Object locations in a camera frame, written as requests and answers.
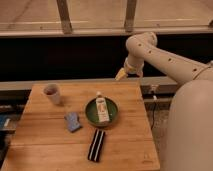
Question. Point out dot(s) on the white paper cup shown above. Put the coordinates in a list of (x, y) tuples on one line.
[(52, 92)]

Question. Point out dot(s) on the blue sponge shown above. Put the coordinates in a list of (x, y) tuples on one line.
[(73, 123)]

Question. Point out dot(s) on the black white striped eraser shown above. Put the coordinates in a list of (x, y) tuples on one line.
[(96, 146)]

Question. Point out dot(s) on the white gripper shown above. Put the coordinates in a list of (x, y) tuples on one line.
[(131, 66)]

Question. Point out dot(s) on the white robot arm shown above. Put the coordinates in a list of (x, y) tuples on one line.
[(189, 143)]

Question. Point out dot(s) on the blue object at left edge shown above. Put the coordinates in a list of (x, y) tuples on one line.
[(4, 121)]

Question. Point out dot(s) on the white bottle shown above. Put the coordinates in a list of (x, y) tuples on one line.
[(102, 109)]

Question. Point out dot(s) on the green plate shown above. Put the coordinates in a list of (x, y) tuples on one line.
[(92, 114)]

